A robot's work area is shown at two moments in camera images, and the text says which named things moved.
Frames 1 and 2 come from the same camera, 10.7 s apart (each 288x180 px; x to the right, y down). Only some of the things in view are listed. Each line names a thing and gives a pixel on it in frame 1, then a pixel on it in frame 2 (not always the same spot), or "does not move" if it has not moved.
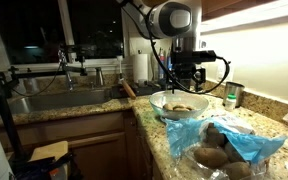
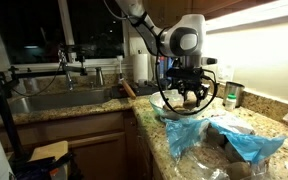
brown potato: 214,138 does not move
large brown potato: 212,157 -> 191,100
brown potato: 237,170 does not move
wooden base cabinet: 107,146 does not move
